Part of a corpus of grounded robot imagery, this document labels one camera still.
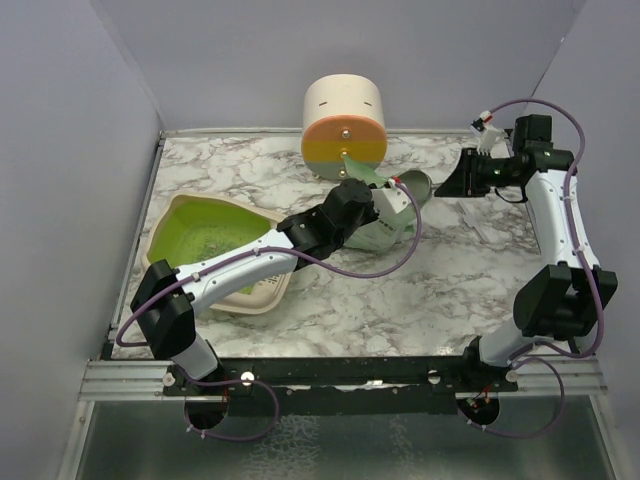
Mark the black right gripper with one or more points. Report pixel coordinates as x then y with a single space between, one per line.
465 180

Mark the green cat litter pellets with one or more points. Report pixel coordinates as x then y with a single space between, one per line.
208 242

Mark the silver metal scoop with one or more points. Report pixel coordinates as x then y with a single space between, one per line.
419 184

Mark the beige green litter box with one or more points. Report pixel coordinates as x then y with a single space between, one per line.
196 227

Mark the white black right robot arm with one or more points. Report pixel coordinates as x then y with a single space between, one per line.
565 300

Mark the green cat litter bag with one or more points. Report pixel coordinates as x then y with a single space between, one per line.
381 235

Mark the cream round drawer cabinet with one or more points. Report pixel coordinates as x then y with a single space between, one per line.
342 118

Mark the grey plastic bag clip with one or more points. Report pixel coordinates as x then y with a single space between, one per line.
470 220

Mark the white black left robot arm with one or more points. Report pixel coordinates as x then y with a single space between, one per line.
169 298

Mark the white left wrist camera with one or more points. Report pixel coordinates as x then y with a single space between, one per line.
402 200

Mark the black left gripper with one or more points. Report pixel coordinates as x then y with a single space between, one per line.
373 214

